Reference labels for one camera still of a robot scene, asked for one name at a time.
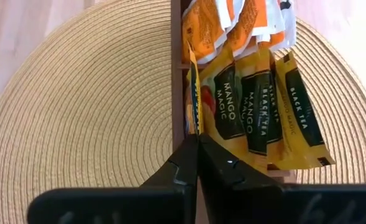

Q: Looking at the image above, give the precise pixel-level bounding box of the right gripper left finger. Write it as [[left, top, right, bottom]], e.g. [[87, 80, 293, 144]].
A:
[[140, 134, 199, 190]]

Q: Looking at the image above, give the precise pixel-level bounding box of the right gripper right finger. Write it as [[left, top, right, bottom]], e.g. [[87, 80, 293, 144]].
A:
[[199, 134, 283, 224]]

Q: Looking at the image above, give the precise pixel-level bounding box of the wooden three-compartment tea box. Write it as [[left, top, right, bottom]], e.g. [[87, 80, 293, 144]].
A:
[[170, 0, 298, 185]]

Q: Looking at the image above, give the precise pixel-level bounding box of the round woven straw placemat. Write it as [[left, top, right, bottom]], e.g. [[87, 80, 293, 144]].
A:
[[0, 0, 366, 224]]

